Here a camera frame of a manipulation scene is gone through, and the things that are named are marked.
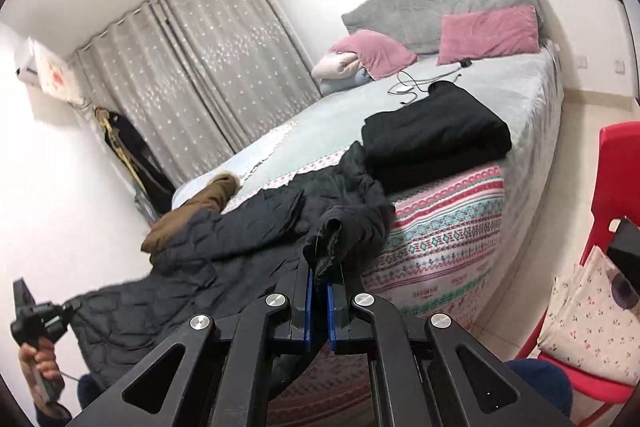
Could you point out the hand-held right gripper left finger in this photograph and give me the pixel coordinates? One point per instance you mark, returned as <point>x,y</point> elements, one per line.
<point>309,307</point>

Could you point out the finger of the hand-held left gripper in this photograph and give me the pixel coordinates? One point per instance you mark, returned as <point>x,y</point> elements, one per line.
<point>72,305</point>

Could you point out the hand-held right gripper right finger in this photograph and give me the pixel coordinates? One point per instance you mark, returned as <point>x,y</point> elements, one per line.
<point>332,312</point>

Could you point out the black puffer jacket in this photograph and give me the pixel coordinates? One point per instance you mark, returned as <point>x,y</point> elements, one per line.
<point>225,247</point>

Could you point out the hanging black clothes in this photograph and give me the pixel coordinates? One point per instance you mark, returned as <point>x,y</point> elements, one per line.
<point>135,152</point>

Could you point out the person's left hand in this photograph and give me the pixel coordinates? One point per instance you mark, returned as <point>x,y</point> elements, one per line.
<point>44,359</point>

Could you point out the striped patterned blanket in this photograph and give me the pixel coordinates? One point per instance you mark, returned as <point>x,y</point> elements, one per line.
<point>440,247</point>

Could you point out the brown coat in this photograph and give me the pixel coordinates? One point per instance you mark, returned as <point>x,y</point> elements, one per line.
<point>200,207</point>

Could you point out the white fringed throw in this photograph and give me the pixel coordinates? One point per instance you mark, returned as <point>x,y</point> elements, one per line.
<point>225,164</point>

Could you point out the grey bed sheet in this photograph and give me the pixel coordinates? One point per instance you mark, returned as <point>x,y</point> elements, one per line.
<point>340,122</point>

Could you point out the black folded garment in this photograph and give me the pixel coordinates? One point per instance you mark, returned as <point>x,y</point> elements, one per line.
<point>440,132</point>

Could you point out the person's leg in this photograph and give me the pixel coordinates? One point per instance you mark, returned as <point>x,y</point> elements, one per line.
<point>545,382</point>

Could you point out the blue-grey pillow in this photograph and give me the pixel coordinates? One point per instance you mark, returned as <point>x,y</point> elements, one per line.
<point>345,84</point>

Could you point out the white charger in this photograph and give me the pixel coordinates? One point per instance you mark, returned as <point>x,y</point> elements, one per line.
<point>400,91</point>

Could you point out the white air conditioner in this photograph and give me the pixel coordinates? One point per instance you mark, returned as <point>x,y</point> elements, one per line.
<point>45,67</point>

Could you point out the beige pillow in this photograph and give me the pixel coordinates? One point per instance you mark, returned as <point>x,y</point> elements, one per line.
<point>335,64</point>

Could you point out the floral cushion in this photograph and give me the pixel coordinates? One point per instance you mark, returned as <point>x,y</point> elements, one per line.
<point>585,317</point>

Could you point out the small pink pillow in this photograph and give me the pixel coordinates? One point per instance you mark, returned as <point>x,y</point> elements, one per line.
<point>380,52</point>

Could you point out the grey patterned curtain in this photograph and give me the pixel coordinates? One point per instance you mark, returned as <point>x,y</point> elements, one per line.
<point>200,57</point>

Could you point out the black box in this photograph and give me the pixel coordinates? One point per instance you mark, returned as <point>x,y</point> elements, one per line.
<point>627,247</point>

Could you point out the red plastic chair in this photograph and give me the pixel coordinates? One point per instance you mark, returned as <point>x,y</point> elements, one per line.
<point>615,167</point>

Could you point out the large pink pillow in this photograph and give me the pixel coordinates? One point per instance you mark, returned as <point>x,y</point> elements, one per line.
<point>490,34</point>

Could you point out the white wall socket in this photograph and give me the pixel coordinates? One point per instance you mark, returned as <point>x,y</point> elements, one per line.
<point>620,66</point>

